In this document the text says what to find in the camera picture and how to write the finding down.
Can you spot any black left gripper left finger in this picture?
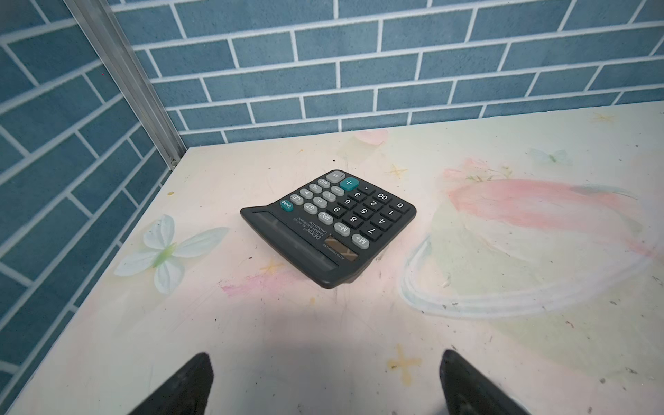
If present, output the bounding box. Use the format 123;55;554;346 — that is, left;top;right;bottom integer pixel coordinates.
130;353;214;415

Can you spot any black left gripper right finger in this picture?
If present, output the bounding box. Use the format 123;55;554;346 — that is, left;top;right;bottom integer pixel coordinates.
439;349;528;415

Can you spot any black desktop calculator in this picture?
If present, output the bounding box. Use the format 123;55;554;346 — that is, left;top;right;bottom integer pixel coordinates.
240;169;417;289

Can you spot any aluminium corner post left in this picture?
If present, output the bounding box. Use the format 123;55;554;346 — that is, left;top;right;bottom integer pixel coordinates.
65;0;186;170

